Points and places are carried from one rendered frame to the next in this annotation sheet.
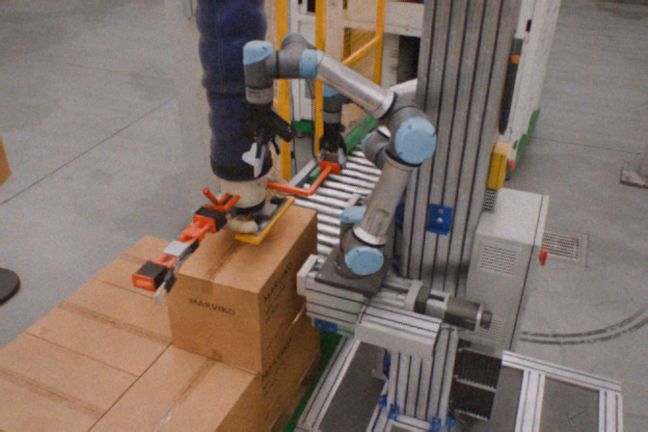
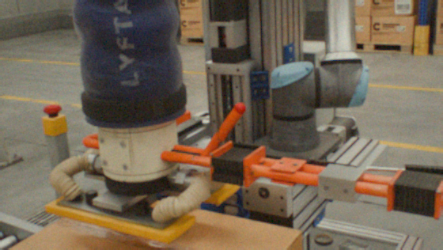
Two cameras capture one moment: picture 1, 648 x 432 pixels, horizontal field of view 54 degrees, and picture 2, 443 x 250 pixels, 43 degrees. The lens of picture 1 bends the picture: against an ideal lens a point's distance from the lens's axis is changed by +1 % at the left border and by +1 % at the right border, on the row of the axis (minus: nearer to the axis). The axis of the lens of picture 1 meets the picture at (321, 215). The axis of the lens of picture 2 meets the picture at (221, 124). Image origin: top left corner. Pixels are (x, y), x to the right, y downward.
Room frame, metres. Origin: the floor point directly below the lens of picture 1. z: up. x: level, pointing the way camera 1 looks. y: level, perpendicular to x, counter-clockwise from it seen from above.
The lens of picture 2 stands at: (1.68, 1.44, 1.60)
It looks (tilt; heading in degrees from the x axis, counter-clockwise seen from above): 18 degrees down; 281
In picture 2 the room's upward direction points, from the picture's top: 4 degrees counter-clockwise
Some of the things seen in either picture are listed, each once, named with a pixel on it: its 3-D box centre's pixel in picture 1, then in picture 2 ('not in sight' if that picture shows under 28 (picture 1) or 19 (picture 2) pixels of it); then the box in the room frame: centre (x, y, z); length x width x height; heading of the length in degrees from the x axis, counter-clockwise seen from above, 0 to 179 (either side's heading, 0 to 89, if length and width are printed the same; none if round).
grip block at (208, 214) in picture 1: (209, 218); (238, 163); (1.85, 0.39, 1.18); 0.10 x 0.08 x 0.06; 69
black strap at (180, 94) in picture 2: (241, 159); (135, 97); (2.08, 0.30, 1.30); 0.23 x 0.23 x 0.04
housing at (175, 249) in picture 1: (176, 253); (341, 183); (1.65, 0.47, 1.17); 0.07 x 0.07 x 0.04; 69
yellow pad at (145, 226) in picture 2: not in sight; (116, 207); (2.11, 0.39, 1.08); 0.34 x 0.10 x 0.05; 159
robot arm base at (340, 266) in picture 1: (355, 255); (293, 126); (1.76, -0.12, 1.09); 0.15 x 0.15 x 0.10
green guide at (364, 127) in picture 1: (357, 128); not in sight; (3.90, -0.24, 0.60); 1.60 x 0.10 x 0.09; 155
